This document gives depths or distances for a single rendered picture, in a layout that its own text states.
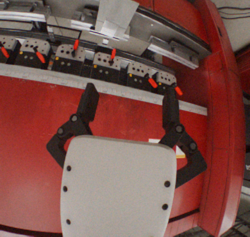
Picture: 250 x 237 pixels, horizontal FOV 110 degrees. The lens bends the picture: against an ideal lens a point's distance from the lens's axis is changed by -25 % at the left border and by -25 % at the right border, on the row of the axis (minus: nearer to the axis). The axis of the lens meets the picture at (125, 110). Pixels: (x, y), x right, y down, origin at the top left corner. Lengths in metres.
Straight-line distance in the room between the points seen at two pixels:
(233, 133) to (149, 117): 0.59
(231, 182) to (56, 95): 1.15
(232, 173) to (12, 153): 1.23
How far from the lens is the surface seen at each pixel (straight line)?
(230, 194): 1.05
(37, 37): 1.17
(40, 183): 0.66
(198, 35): 1.20
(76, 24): 0.89
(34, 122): 0.61
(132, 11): 0.71
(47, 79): 0.64
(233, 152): 0.96
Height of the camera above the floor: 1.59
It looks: 11 degrees down
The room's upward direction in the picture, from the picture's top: 174 degrees counter-clockwise
